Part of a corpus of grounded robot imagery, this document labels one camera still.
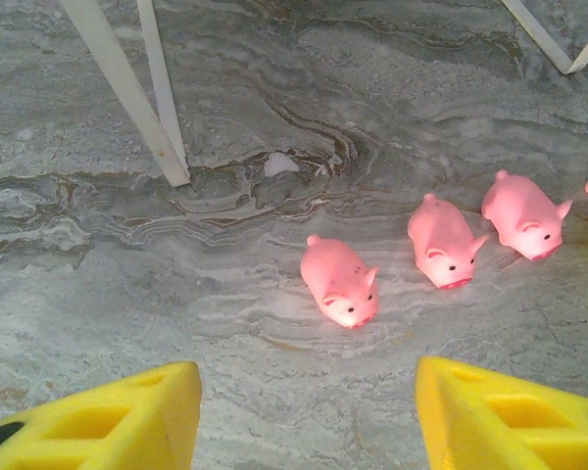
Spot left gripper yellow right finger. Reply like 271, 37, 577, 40
415, 355, 588, 470

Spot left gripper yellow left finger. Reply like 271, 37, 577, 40
0, 360, 203, 470

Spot pink toy pig dark specks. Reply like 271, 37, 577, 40
299, 233, 381, 330

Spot wooden shelf white metal frame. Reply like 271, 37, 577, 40
61, 0, 588, 188

